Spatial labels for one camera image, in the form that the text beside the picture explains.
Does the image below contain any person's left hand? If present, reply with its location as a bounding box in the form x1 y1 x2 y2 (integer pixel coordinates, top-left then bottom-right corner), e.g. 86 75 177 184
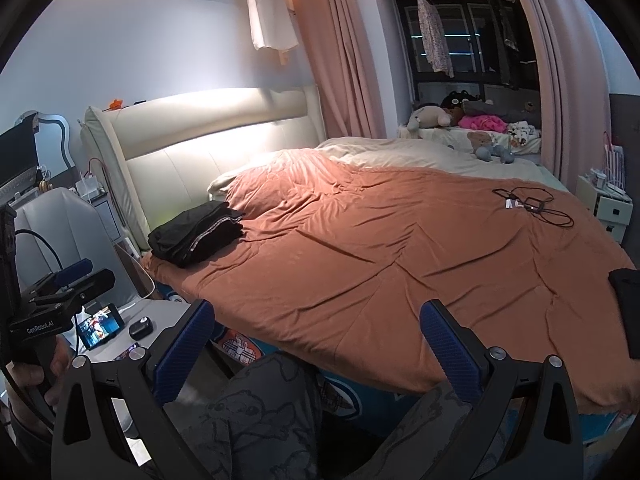
7 334 75 428

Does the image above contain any dark screen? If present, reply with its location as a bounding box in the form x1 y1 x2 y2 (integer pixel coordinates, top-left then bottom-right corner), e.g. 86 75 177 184
0 117 41 188

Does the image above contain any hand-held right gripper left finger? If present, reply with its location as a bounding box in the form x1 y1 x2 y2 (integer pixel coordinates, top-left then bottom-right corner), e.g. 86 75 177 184
50 298 217 480

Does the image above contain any pink curtain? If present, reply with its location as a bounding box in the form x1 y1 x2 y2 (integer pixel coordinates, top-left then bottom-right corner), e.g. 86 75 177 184
502 0 613 193
292 0 401 141

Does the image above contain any black earbuds case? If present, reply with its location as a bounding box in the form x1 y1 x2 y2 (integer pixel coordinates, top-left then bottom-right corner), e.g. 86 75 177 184
128 316 157 339

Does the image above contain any phone with lit screen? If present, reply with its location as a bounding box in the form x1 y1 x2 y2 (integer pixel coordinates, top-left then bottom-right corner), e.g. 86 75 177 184
76 304 124 352

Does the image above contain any dark hanging garment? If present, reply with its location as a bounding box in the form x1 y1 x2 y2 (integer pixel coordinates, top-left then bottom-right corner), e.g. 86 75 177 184
482 0 521 91

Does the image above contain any person's right leg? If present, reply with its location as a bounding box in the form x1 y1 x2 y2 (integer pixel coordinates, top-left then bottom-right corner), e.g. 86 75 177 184
350 380 481 480

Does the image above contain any black plush toy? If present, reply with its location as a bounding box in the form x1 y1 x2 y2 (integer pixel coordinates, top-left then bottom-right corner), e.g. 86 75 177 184
442 90 481 116

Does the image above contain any person's leg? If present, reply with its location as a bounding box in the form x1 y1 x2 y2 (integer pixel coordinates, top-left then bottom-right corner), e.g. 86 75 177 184
187 352 331 480
350 380 481 480

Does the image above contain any brown teddy bear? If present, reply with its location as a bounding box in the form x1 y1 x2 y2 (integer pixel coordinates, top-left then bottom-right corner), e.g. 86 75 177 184
467 131 501 161

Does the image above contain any pile of stuffed toys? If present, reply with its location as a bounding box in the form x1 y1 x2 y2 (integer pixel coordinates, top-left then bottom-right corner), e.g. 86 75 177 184
462 100 543 128

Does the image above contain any stack of folded black pants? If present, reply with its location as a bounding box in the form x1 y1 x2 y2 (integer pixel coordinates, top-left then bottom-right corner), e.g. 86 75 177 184
147 201 246 268

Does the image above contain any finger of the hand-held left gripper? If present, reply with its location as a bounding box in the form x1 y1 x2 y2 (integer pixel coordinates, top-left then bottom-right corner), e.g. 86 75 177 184
37 259 95 297
62 269 117 306

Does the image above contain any black charging cable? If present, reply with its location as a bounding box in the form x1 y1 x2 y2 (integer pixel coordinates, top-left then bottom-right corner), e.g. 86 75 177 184
492 186 575 228

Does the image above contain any dark window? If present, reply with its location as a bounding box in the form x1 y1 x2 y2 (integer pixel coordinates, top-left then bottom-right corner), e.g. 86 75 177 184
395 0 541 106

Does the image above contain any cream padded headboard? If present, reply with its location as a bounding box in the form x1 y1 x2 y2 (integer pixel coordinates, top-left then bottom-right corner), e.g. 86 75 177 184
82 85 328 256

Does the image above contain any orange-brown blanket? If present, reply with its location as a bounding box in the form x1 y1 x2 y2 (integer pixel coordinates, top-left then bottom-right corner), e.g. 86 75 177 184
141 152 640 413

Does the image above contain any pink cloth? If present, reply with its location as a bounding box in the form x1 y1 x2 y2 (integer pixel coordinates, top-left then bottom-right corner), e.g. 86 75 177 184
459 114 508 133

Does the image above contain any small white box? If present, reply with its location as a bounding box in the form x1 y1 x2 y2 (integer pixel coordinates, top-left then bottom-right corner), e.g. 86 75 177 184
75 172 107 198

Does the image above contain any person's left leg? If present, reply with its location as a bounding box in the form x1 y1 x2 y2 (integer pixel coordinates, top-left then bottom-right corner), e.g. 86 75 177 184
187 352 331 480

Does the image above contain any white bedside table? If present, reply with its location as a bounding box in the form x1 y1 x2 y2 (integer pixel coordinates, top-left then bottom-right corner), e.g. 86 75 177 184
75 294 201 436

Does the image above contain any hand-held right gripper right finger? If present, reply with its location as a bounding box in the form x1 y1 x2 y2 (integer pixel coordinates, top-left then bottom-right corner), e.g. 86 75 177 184
419 298 585 480

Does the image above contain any white hanging garment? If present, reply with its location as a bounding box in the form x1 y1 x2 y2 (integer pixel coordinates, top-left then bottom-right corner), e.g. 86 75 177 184
242 0 300 53

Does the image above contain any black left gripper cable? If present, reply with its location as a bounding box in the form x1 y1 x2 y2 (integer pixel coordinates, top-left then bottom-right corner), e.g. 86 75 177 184
14 229 65 273

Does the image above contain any blue printed bed sheet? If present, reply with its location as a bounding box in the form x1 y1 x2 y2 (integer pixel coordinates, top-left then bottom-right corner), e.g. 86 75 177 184
155 280 640 461

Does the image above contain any floral hanging garment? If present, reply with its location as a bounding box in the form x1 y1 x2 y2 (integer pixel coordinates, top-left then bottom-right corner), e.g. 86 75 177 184
417 0 455 78

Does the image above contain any white nightstand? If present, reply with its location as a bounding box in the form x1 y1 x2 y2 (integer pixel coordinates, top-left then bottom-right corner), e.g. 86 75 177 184
575 175 635 243

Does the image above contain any grey-white plush toy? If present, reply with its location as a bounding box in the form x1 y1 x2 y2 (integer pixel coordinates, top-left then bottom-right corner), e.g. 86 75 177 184
406 106 453 138

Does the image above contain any black folded garment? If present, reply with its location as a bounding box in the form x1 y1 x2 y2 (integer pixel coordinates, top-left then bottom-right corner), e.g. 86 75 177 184
609 267 640 359

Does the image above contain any grey-white leather chair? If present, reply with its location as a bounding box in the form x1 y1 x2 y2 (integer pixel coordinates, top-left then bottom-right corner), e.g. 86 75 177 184
14 187 118 286

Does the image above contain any white framed mirror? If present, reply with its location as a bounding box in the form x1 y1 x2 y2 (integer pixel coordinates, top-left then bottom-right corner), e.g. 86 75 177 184
15 109 76 171

